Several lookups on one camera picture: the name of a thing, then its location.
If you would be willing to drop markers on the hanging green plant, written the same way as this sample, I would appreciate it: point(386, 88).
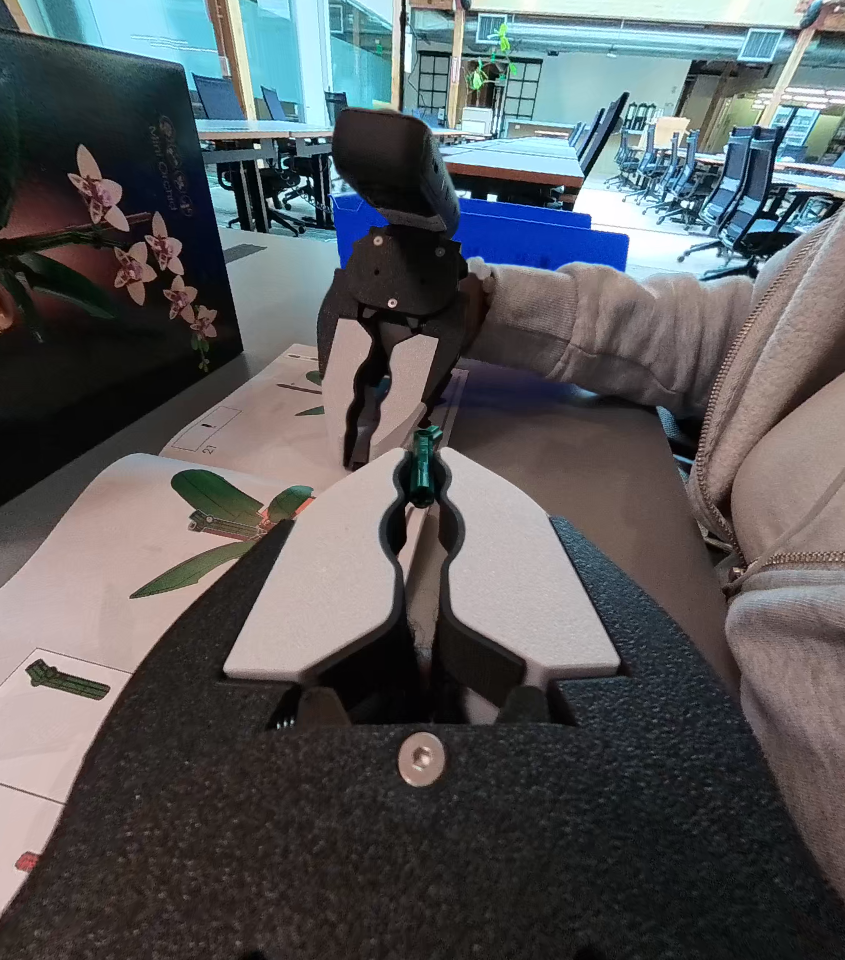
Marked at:
point(494, 56)

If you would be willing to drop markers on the person's grey hoodie torso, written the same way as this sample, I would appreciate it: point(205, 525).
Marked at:
point(827, 525)

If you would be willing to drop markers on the silver air duct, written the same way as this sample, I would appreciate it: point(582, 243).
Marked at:
point(617, 37)

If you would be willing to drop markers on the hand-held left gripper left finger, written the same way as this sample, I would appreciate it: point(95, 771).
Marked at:
point(317, 592)

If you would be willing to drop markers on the person's right forearm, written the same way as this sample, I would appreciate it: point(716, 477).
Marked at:
point(617, 330)

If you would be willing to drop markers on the green toy stem piece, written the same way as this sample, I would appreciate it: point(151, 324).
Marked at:
point(422, 474)

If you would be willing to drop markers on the group of black office chairs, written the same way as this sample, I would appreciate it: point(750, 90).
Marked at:
point(737, 187)

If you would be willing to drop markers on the black orchid print box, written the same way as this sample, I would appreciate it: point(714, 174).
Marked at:
point(55, 315)

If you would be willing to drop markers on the building instruction booklet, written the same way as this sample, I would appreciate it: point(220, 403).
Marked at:
point(130, 517)

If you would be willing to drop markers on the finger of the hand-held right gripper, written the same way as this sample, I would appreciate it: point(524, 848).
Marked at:
point(342, 375)
point(407, 386)

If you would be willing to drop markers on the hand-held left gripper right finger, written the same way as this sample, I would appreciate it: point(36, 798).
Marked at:
point(535, 592)

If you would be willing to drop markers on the long office table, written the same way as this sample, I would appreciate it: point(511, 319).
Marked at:
point(512, 161)

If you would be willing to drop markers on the white vent grille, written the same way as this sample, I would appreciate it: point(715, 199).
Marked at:
point(760, 45)

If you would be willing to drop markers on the wood-edged office table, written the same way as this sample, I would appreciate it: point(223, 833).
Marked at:
point(257, 135)

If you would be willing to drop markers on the blue plastic bin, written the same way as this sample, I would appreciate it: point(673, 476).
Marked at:
point(527, 234)

